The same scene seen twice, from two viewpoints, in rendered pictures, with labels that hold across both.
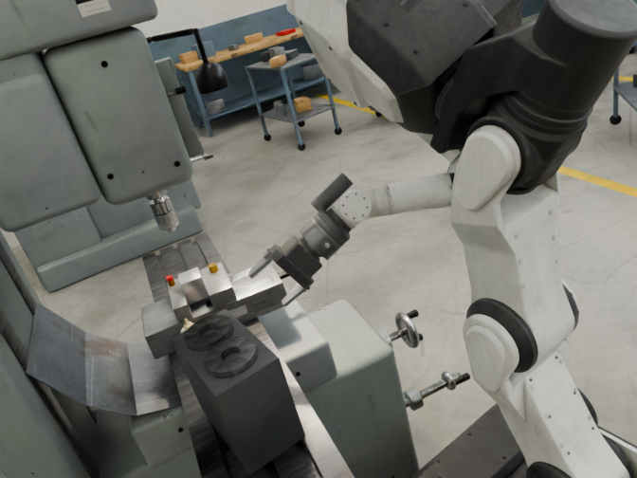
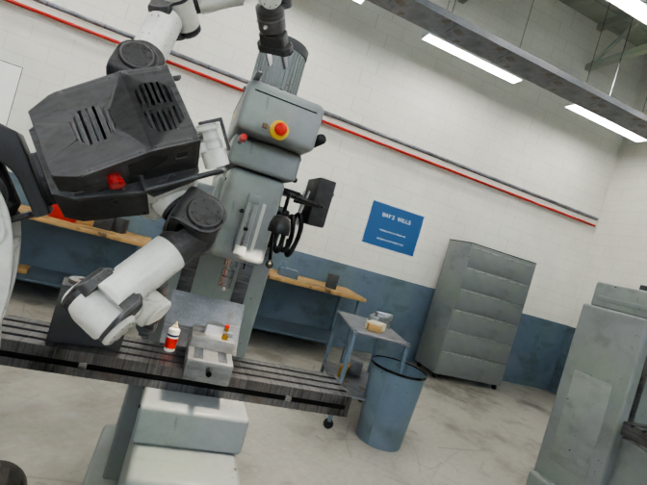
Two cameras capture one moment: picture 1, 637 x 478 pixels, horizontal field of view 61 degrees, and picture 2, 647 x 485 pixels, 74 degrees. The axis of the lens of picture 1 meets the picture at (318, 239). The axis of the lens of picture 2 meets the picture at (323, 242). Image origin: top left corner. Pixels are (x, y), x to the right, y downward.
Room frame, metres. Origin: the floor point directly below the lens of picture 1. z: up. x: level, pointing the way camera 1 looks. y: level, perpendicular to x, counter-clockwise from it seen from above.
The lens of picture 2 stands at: (1.43, -1.25, 1.47)
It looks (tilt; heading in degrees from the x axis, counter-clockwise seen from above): 1 degrees down; 88
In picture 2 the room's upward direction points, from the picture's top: 16 degrees clockwise
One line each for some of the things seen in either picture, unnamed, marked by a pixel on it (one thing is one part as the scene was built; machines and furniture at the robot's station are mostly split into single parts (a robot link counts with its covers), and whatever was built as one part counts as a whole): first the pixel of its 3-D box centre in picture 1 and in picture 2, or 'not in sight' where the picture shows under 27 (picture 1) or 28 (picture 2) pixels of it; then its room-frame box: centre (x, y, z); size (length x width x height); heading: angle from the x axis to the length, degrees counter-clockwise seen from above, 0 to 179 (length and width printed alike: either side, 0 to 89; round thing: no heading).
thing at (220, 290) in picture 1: (217, 284); (212, 342); (1.20, 0.27, 1.01); 0.15 x 0.06 x 0.04; 14
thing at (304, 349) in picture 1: (225, 365); (192, 396); (1.18, 0.33, 0.78); 0.50 x 0.35 x 0.12; 106
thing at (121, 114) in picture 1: (121, 114); (244, 216); (1.18, 0.33, 1.47); 0.21 x 0.19 x 0.32; 16
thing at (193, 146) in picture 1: (178, 109); (245, 224); (1.21, 0.22, 1.45); 0.04 x 0.04 x 0.21; 16
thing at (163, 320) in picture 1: (211, 300); (209, 348); (1.20, 0.30, 0.97); 0.35 x 0.15 x 0.11; 104
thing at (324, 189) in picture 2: not in sight; (317, 202); (1.42, 0.71, 1.62); 0.20 x 0.09 x 0.21; 106
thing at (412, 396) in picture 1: (436, 386); not in sight; (1.19, -0.22, 0.50); 0.22 x 0.06 x 0.06; 106
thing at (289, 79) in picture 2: not in sight; (275, 81); (1.11, 0.57, 2.05); 0.20 x 0.20 x 0.32
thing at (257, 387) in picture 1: (235, 383); (92, 311); (0.80, 0.22, 1.02); 0.22 x 0.12 x 0.20; 27
